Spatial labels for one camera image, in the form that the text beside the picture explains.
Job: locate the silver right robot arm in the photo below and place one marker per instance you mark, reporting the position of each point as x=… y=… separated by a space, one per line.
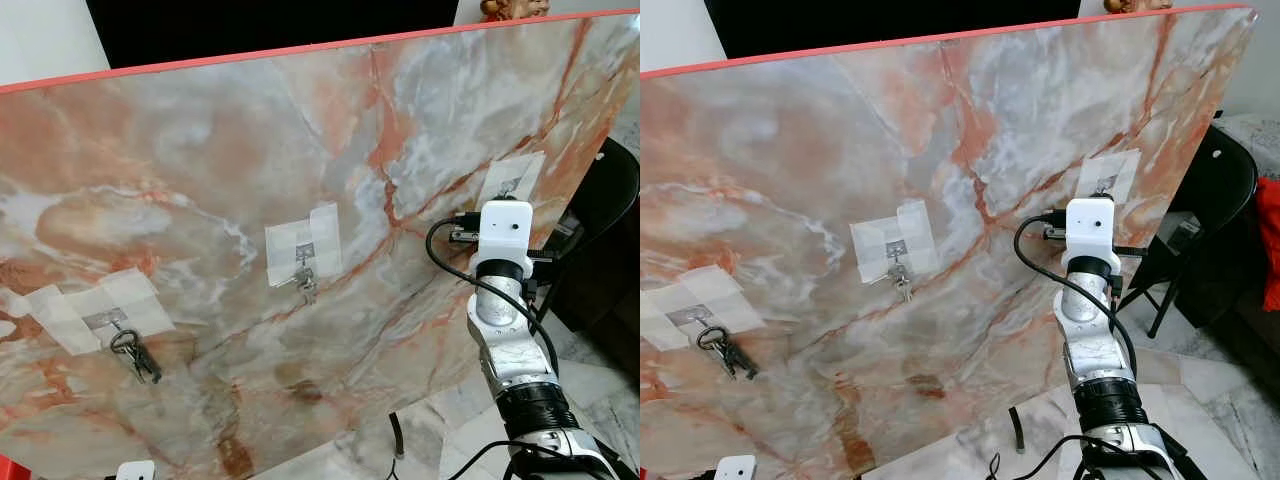
x=1100 y=350
x=515 y=350

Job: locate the clear tape patch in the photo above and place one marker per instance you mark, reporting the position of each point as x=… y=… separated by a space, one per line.
x=735 y=295
x=530 y=170
x=325 y=235
x=70 y=305
x=870 y=245
x=1125 y=165

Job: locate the black folding chair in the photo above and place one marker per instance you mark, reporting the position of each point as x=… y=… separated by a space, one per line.
x=610 y=200
x=1215 y=190

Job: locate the red cloth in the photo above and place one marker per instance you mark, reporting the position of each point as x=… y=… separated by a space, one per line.
x=1270 y=230

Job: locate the black curved strip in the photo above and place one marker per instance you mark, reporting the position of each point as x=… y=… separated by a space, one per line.
x=1017 y=432
x=397 y=435

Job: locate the dark key bunch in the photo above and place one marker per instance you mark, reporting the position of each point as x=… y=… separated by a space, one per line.
x=738 y=358
x=143 y=362

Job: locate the silver key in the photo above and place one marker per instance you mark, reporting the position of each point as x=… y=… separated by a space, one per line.
x=308 y=285
x=903 y=283

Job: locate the marble board with red edge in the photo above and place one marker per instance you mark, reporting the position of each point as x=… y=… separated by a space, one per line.
x=250 y=200
x=850 y=170

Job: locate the black television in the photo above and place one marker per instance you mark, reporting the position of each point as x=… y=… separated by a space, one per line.
x=890 y=22
x=270 y=25

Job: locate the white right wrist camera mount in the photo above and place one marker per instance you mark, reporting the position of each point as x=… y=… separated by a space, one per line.
x=1091 y=232
x=503 y=235

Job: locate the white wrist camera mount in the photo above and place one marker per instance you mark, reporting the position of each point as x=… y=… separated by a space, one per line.
x=1091 y=232
x=136 y=471
x=503 y=235
x=735 y=468

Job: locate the small metal wall hook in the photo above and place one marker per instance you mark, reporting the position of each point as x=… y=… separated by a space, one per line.
x=1106 y=184
x=105 y=321
x=897 y=249
x=689 y=316
x=508 y=187
x=304 y=251

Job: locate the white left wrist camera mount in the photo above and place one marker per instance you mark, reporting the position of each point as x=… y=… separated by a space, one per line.
x=136 y=471
x=735 y=468

